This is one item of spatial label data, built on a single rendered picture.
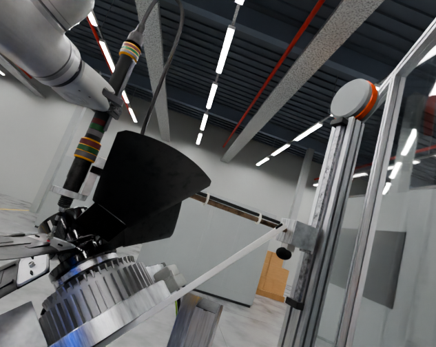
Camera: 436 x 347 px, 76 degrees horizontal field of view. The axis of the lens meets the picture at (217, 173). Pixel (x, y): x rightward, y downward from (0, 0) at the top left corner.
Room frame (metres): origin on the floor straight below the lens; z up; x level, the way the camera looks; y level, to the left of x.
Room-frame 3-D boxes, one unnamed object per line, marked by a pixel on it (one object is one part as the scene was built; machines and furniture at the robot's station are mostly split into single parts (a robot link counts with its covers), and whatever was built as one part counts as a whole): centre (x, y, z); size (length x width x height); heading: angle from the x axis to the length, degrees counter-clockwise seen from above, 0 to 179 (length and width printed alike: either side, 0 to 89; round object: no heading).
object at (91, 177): (0.60, 0.27, 1.33); 0.09 x 0.07 x 0.10; 113
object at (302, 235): (0.84, -0.29, 1.37); 0.10 x 0.07 x 0.08; 114
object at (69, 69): (0.43, 0.32, 1.49); 0.09 x 0.03 x 0.08; 79
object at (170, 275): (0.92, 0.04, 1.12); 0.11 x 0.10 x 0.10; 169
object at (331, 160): (0.87, -0.34, 1.48); 0.05 x 0.03 x 0.62; 24
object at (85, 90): (0.49, 0.30, 1.49); 0.11 x 0.10 x 0.07; 169
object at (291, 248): (0.83, -0.26, 1.32); 0.05 x 0.04 x 0.05; 114
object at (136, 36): (0.60, 0.28, 1.49); 0.04 x 0.04 x 0.46
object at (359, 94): (0.88, -0.38, 1.88); 0.17 x 0.15 x 0.16; 169
